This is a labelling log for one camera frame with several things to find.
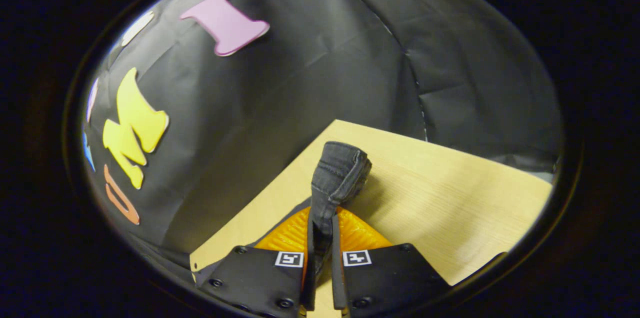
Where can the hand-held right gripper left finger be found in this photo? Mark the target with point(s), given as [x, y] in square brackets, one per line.
[250, 278]

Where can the dark jeans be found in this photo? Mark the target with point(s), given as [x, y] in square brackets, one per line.
[335, 173]

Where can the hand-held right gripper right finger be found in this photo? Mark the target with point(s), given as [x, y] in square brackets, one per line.
[390, 278]

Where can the black backdrop cloth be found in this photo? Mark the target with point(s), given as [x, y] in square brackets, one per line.
[300, 83]

